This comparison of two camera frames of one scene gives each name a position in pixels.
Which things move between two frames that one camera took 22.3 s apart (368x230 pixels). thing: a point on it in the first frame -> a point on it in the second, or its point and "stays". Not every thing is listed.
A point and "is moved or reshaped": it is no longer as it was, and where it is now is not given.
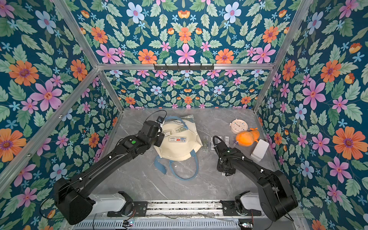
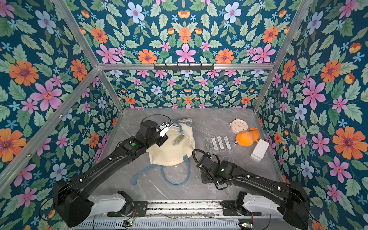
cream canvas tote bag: (181, 139) is moved or reshaped
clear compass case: (178, 130) -> (227, 144)
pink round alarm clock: (238, 125) stays
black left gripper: (161, 137) stays
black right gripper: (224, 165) -> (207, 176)
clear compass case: (227, 140) is moved or reshaped
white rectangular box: (259, 150) stays
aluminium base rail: (178, 209) stays
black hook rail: (183, 67) stays
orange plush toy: (247, 138) stays
